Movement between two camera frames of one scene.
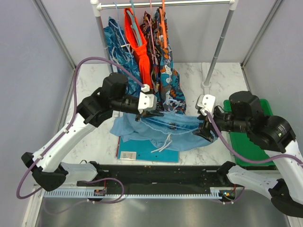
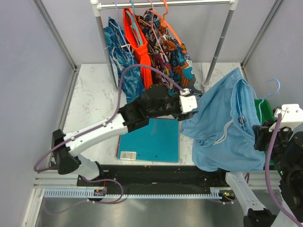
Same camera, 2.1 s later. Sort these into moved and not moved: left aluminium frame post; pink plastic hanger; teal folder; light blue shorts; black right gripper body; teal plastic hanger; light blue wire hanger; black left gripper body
Moved: black left gripper body; light blue wire hanger; pink plastic hanger; light blue shorts; black right gripper body
Not moved: teal plastic hanger; left aluminium frame post; teal folder
